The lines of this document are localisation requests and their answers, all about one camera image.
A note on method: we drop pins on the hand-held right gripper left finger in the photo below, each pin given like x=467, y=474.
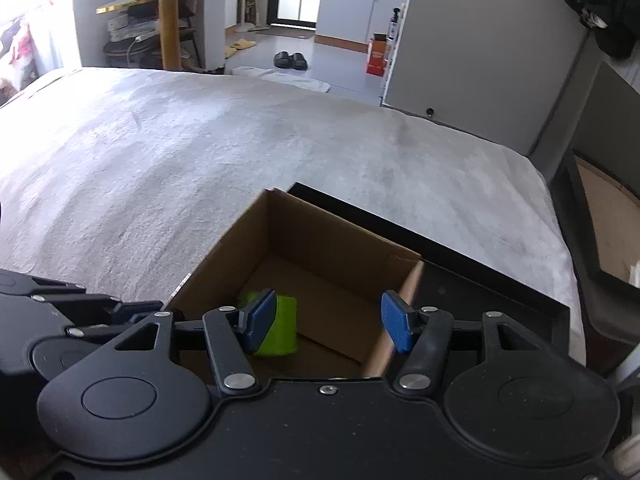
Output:
x=260, y=325

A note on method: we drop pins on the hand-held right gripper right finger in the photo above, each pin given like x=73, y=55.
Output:
x=397, y=322

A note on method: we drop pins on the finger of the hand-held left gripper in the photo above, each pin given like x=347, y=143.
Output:
x=30, y=287
x=100, y=315

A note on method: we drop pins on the green block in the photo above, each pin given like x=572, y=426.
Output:
x=282, y=327

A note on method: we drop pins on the black tray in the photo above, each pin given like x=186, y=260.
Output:
x=475, y=290

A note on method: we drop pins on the brown cardboard box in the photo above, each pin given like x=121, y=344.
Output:
x=320, y=240

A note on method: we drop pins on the dark grey box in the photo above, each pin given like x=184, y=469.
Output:
x=605, y=310

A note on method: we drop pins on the printed floral cloth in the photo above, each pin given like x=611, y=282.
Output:
x=17, y=55

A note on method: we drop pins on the black framed brown board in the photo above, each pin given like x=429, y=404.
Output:
x=612, y=220

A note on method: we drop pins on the white floor mat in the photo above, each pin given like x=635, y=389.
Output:
x=285, y=77

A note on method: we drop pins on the orange carton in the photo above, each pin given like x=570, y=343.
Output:
x=376, y=57

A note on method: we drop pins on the yellow slipper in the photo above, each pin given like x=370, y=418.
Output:
x=230, y=51
x=245, y=43

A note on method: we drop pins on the stack of books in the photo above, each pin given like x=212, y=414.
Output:
x=130, y=27

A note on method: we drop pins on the tall grey cabinet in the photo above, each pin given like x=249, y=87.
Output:
x=475, y=50

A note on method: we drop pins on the gold top table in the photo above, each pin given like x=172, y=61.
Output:
x=170, y=30

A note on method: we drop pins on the white spray bottle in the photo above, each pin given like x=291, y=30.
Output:
x=396, y=25

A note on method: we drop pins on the white standing fan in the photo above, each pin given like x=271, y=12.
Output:
x=245, y=7

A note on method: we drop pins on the white kitchen cabinet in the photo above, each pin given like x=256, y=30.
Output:
x=350, y=5

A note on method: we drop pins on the black hanging clothing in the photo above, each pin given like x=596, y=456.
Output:
x=610, y=5

